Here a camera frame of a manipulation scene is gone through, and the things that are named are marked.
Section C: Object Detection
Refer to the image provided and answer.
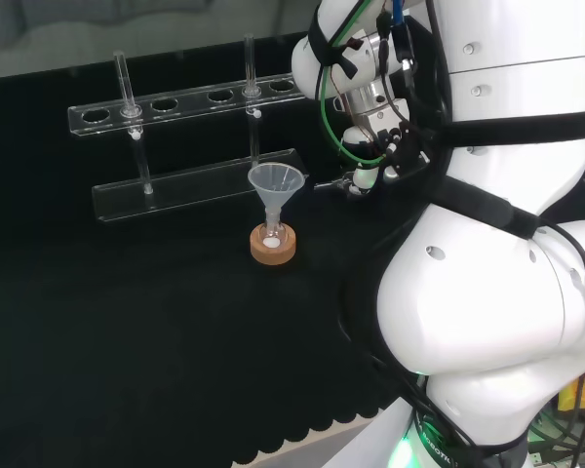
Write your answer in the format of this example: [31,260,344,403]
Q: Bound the clear plastic funnel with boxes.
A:
[247,162,308,230]

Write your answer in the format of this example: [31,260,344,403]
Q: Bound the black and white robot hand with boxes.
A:
[339,104,431,201]

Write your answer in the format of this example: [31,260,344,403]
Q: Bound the clear weighing funnel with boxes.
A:
[313,177,355,196]

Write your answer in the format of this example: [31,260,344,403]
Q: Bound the cork ring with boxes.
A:
[249,221,299,267]

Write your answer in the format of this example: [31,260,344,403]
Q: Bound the clear test tube rack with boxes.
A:
[66,32,319,224]

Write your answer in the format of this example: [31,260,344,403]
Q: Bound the black cloth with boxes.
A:
[0,29,452,468]

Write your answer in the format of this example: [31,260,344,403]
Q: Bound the round-bottom glass flask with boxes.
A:
[258,204,291,253]

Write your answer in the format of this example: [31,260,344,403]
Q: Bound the green cable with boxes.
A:
[317,0,389,165]

